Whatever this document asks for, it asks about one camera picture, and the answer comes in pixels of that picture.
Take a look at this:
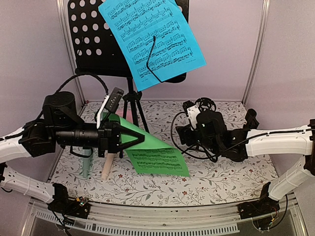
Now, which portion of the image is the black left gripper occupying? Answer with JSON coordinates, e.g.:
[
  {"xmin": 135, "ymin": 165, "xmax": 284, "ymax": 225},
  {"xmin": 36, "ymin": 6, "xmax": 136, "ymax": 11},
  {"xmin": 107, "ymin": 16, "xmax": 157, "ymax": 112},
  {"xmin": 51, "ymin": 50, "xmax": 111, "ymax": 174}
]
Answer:
[{"xmin": 54, "ymin": 118, "xmax": 145, "ymax": 157}]

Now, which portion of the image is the pink toy microphone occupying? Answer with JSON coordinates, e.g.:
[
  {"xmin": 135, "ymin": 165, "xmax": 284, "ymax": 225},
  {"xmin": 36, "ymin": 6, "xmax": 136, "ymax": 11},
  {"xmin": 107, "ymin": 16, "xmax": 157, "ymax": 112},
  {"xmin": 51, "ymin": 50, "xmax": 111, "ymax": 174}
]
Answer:
[{"xmin": 101, "ymin": 153, "xmax": 116, "ymax": 180}]

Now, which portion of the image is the black tripod shock-mount stand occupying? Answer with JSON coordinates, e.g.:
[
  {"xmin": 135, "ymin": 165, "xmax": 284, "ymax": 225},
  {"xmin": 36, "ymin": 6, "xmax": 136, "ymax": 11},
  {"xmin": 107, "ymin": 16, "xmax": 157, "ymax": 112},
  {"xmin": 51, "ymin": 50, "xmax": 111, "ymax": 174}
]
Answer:
[{"xmin": 194, "ymin": 97, "xmax": 217, "ymax": 112}]

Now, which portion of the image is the green sheet music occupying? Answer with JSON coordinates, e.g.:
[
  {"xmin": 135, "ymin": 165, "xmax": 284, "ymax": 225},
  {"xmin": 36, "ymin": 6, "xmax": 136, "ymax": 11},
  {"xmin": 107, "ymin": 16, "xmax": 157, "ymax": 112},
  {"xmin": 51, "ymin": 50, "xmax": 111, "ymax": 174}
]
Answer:
[{"xmin": 107, "ymin": 114, "xmax": 189, "ymax": 177}]

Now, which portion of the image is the teal toy microphone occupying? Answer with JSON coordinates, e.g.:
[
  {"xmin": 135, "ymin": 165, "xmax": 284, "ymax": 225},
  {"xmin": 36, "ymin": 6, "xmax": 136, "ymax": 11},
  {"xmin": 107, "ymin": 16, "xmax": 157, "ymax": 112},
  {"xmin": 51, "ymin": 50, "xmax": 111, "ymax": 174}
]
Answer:
[{"xmin": 82, "ymin": 149, "xmax": 93, "ymax": 178}]

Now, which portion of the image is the black round-base microphone stand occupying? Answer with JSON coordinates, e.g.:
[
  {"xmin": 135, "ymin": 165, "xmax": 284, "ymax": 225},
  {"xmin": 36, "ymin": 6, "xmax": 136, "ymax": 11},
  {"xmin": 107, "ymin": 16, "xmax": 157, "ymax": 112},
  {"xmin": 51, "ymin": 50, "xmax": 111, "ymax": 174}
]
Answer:
[{"xmin": 243, "ymin": 109, "xmax": 259, "ymax": 129}]

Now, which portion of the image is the black music stand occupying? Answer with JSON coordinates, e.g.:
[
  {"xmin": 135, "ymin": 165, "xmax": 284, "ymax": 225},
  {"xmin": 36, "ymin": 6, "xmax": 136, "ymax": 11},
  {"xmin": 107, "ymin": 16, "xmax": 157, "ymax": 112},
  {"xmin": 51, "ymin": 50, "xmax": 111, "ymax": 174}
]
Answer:
[{"xmin": 67, "ymin": 0, "xmax": 189, "ymax": 124}]

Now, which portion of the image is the blue sheet music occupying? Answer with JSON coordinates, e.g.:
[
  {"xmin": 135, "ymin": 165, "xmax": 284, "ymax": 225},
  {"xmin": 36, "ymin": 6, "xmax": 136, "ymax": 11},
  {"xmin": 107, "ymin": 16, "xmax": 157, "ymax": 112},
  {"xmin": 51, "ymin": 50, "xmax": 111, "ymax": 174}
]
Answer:
[{"xmin": 98, "ymin": 0, "xmax": 206, "ymax": 91}]

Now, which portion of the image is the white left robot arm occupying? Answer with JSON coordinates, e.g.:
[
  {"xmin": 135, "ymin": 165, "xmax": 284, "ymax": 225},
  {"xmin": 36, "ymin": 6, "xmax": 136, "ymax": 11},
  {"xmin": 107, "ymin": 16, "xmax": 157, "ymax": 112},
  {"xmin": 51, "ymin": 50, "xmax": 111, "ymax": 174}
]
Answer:
[{"xmin": 0, "ymin": 91, "xmax": 145, "ymax": 213}]

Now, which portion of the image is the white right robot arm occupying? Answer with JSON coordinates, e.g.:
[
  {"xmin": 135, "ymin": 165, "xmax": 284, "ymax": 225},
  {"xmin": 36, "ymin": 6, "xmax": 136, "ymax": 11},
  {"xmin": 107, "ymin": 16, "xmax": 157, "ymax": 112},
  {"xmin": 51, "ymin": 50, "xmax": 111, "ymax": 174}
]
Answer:
[{"xmin": 171, "ymin": 108, "xmax": 315, "ymax": 214}]

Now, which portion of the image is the floral patterned table mat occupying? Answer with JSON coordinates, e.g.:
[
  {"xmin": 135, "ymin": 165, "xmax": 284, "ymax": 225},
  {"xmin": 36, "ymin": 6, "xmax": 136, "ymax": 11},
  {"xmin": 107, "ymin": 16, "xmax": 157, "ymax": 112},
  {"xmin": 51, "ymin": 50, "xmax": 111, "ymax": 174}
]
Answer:
[{"xmin": 51, "ymin": 101, "xmax": 278, "ymax": 207}]

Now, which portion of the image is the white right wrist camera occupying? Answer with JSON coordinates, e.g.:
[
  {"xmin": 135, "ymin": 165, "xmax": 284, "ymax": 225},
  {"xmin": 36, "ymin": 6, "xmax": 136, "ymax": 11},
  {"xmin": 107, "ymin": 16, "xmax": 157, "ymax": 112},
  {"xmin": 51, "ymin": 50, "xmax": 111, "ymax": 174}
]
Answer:
[{"xmin": 183, "ymin": 100, "xmax": 200, "ymax": 130}]

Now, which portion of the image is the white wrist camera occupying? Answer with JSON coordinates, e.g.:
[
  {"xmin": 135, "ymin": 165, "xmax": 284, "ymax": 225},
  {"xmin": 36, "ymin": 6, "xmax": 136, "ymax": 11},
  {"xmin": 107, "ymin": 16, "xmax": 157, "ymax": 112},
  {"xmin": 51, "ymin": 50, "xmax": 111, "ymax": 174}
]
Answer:
[
  {"xmin": 95, "ymin": 96, "xmax": 110, "ymax": 128},
  {"xmin": 183, "ymin": 100, "xmax": 200, "ymax": 130}
]

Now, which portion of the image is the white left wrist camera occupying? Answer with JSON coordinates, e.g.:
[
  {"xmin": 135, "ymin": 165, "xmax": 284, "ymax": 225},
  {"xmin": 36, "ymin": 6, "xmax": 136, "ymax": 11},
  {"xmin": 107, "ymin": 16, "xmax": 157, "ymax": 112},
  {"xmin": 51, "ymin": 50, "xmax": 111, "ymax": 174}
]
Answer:
[{"xmin": 95, "ymin": 96, "xmax": 110, "ymax": 128}]

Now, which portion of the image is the aluminium frame corner post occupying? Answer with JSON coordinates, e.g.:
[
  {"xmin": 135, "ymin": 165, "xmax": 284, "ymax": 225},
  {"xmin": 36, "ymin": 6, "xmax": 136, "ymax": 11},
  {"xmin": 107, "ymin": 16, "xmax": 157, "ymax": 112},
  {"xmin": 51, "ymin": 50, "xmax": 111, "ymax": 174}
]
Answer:
[{"xmin": 55, "ymin": 0, "xmax": 86, "ymax": 106}]

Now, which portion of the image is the aluminium front rail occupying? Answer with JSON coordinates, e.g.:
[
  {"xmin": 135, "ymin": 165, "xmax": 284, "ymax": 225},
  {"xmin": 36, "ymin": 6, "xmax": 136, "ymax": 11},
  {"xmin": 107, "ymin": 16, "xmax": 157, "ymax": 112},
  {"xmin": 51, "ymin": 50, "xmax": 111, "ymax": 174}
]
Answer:
[{"xmin": 22, "ymin": 194, "xmax": 303, "ymax": 236}]

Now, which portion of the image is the aluminium right corner post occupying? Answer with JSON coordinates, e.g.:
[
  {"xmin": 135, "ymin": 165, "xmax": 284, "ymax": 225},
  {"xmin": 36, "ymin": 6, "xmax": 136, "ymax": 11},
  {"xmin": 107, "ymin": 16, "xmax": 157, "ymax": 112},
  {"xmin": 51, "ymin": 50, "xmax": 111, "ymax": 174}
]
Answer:
[{"xmin": 242, "ymin": 0, "xmax": 270, "ymax": 106}]

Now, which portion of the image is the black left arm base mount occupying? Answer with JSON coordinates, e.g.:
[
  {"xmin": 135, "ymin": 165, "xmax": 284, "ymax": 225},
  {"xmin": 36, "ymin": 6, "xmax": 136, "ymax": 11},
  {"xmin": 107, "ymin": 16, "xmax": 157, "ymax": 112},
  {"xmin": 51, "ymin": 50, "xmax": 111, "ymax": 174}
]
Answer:
[{"xmin": 47, "ymin": 183, "xmax": 91, "ymax": 219}]

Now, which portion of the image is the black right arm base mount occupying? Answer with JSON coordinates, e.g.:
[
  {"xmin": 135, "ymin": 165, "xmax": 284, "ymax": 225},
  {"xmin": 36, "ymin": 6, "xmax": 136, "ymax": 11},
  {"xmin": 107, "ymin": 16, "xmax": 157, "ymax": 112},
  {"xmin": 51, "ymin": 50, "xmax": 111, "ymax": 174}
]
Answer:
[{"xmin": 237, "ymin": 182, "xmax": 280, "ymax": 219}]

